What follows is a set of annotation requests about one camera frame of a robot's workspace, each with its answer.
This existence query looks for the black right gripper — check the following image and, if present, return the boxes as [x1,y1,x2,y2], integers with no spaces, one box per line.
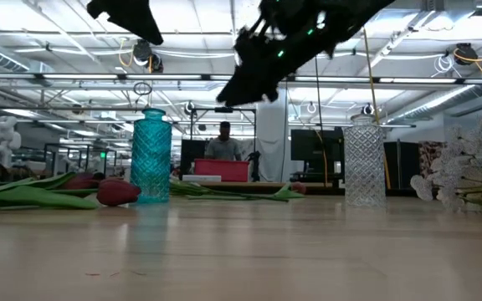
[216,0,334,106]

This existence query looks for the clear glass vase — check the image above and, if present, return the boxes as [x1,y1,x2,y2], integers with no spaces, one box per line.
[343,113,387,208]

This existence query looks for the blue glass vase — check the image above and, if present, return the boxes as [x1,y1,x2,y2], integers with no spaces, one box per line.
[130,107,173,205]

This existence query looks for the black monitor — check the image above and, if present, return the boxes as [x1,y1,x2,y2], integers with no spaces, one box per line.
[180,139,209,175]
[290,128,346,162]

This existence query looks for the white cloth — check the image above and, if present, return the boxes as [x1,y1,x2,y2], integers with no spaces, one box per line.
[240,137,286,183]

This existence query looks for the person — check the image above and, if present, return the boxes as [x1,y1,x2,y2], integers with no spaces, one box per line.
[205,120,243,162]

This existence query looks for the red plastic bin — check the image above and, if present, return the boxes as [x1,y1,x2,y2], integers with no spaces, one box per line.
[193,158,250,183]

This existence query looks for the white flat box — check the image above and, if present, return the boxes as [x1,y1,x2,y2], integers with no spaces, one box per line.
[182,174,223,183]

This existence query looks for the black vertical pole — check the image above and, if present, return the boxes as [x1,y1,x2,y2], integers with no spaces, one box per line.
[0,178,482,197]

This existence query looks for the black cabinet panel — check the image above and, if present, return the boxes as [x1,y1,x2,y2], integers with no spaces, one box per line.
[382,140,420,191]

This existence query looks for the patterned fabric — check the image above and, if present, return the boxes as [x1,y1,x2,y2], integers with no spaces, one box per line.
[418,140,447,176]

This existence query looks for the black ceiling cable reel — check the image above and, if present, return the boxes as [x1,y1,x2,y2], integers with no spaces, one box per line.
[133,38,165,74]
[453,42,479,66]

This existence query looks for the black camera rig frame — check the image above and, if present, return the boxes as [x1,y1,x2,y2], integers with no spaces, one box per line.
[188,106,258,176]

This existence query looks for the yellow cable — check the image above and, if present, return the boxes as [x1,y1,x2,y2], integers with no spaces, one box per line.
[361,27,391,189]

